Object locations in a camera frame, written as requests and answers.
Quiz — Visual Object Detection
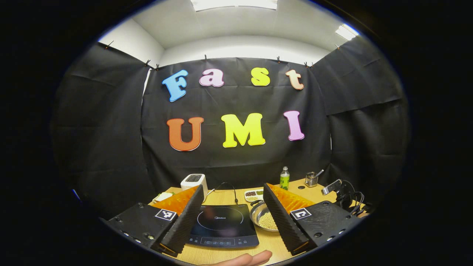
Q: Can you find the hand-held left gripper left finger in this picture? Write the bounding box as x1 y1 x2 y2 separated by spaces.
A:
105 185 204 257

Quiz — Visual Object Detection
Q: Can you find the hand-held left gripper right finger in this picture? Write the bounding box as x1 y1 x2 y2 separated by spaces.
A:
263 183 364 256

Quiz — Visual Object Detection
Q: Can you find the steel pot with soybeans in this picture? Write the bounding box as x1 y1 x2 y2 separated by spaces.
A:
250 200 279 232

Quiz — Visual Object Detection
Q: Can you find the black induction cooktop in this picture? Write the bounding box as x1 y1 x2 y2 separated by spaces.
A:
186 204 260 249

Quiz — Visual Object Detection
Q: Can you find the small white tray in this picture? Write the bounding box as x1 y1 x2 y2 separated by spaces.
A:
152 191 174 204

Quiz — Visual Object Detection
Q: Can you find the white toaster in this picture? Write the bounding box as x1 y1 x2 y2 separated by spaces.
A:
180 174 208 200

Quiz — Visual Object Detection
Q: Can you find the green label plastic bottle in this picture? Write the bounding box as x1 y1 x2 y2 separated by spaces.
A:
279 166 290 191

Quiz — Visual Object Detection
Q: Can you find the white divided bean dish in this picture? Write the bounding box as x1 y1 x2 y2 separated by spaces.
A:
244 189 265 202

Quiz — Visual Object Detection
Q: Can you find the black backdrop cloth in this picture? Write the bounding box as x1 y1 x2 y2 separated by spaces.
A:
52 35 411 218

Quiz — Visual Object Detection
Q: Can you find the small ceiling light panel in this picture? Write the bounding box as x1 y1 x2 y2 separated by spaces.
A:
335 24 360 41

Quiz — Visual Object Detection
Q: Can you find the row of small cloth clips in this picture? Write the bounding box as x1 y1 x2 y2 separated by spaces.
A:
105 40 340 71

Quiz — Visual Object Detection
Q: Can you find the large ceiling light panel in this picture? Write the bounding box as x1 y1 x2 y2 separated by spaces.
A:
190 0 278 11

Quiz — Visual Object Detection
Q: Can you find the black power cable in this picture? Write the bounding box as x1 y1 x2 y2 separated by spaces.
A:
212 182 239 205

